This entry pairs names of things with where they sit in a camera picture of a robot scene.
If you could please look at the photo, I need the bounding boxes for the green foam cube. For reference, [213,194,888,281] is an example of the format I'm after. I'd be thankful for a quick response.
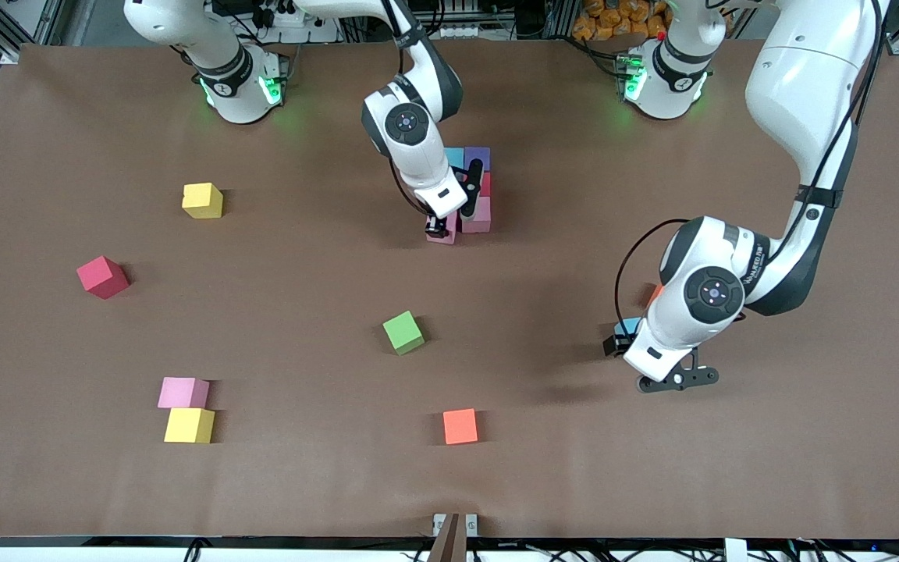
[382,310,426,357]

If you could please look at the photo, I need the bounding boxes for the brown table cover sheet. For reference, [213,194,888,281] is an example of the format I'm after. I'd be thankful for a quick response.
[0,39,899,541]

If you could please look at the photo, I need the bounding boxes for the orange plastic bag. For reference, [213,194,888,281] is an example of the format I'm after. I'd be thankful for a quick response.
[572,0,673,40]

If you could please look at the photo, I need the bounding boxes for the pink foam cube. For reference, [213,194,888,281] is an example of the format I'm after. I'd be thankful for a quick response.
[157,376,211,410]
[459,197,492,234]
[426,212,458,245]

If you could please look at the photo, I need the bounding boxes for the white power strip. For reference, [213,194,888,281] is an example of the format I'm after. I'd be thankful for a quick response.
[266,0,318,28]
[401,22,499,40]

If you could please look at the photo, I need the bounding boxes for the yellow foam cube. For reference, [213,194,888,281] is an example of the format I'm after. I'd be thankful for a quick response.
[164,407,216,445]
[182,183,225,220]

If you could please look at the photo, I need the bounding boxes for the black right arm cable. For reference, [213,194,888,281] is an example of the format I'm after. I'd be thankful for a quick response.
[387,0,435,219]

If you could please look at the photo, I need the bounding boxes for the brown mount strut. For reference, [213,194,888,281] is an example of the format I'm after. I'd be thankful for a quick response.
[426,513,468,562]

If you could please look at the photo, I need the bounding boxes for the metal mount bracket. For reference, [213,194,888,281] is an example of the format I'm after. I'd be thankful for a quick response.
[432,513,479,538]

